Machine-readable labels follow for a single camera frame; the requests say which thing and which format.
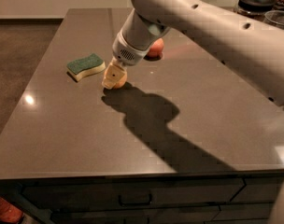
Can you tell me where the red apple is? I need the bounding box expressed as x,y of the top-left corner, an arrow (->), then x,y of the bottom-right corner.
146,38 -> 164,59

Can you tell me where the dark drawer with handle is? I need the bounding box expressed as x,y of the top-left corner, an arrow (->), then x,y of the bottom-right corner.
22,178 -> 244,212

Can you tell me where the dark right drawer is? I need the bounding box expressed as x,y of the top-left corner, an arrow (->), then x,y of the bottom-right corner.
231,177 -> 284,203

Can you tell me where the orange fruit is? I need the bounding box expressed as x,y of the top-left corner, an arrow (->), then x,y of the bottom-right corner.
113,75 -> 127,89

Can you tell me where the glass jar with black lid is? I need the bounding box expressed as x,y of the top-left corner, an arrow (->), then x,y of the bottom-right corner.
234,0 -> 275,17

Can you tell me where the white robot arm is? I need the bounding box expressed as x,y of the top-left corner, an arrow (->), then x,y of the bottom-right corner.
103,0 -> 284,107

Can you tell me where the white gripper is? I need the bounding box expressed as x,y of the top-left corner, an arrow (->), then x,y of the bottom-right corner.
102,9 -> 169,90

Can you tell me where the clear glass bowl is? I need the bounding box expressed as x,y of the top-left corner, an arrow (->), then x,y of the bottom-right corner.
263,10 -> 284,30

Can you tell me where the orange object on floor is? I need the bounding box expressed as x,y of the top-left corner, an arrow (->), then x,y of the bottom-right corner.
0,197 -> 23,224

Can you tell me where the green and yellow sponge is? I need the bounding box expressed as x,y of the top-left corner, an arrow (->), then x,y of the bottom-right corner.
66,53 -> 106,82

